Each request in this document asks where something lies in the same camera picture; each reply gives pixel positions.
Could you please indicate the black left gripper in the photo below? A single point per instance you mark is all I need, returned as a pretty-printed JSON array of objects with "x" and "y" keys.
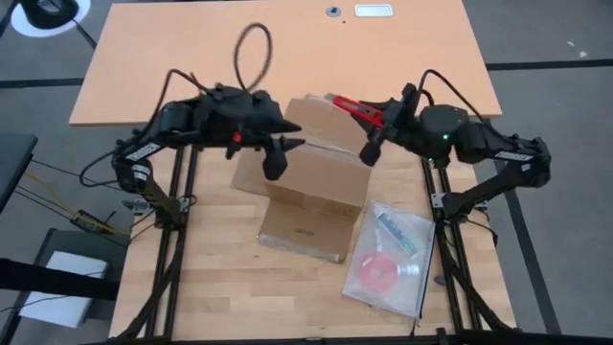
[{"x": 239, "y": 112}]

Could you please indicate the black power adapter box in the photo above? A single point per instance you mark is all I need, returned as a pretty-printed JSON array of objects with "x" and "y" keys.
[{"x": 88, "y": 222}]

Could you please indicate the white round floor disc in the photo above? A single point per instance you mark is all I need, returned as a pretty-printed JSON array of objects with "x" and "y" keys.
[{"x": 48, "y": 32}]

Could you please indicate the silver round cap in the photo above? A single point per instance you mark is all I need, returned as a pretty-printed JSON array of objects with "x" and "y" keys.
[{"x": 409, "y": 269}]

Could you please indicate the white plastic bag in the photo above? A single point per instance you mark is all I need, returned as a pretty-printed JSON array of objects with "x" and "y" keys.
[{"x": 416, "y": 297}]

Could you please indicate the red box cutter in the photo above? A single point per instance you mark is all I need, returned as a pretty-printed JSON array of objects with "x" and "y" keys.
[{"x": 354, "y": 108}]

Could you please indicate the green white tube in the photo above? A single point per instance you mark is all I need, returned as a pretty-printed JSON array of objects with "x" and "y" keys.
[{"x": 397, "y": 235}]

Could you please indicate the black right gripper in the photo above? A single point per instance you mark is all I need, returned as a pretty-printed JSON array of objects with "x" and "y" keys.
[{"x": 404, "y": 117}]

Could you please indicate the black cart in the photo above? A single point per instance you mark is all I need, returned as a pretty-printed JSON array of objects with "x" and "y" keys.
[{"x": 72, "y": 242}]

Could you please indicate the brown cardboard box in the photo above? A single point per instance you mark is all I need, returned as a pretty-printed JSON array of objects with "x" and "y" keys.
[{"x": 316, "y": 182}]

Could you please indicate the grey desk grommet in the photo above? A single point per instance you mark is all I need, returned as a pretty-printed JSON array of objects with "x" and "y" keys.
[{"x": 333, "y": 11}]

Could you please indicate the tan wooden desk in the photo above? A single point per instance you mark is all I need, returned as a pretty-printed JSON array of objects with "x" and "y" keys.
[{"x": 335, "y": 48}]

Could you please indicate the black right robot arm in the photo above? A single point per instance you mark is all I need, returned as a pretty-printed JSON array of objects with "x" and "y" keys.
[{"x": 479, "y": 139}]

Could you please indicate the black flat bar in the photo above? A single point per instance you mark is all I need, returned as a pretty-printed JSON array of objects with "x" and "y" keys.
[{"x": 48, "y": 280}]

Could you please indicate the black side table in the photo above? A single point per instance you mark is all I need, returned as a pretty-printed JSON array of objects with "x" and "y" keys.
[{"x": 14, "y": 158}]

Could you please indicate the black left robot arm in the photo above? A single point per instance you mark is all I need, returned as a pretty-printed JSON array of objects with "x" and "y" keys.
[{"x": 172, "y": 120}]

